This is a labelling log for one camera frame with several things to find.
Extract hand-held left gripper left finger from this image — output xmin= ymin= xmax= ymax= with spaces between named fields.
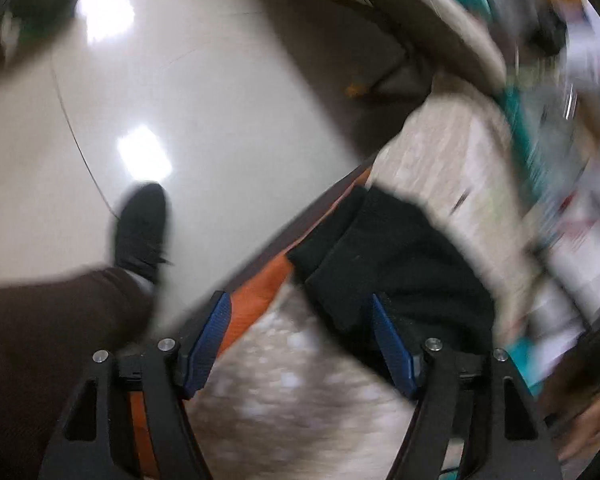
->
xmin=37 ymin=290 xmax=232 ymax=480

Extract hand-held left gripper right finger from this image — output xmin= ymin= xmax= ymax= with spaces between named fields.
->
xmin=371 ymin=293 xmax=564 ymax=480

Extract black pants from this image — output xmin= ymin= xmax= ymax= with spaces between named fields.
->
xmin=286 ymin=186 xmax=497 ymax=358

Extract person's right forearm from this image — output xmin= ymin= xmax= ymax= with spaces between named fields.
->
xmin=542 ymin=385 xmax=600 ymax=463

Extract beige patterned blanket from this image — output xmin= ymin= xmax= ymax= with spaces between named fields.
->
xmin=184 ymin=72 xmax=561 ymax=480

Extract person's black shoe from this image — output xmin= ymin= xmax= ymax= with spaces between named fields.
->
xmin=111 ymin=182 xmax=175 ymax=287

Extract person's brown trouser leg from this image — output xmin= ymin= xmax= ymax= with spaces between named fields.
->
xmin=0 ymin=266 xmax=157 ymax=480

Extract teal and white printed cloth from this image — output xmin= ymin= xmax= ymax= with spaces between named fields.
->
xmin=495 ymin=0 xmax=600 ymax=391

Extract beige curved chair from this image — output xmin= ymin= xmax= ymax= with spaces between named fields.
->
xmin=300 ymin=0 xmax=511 ymax=91

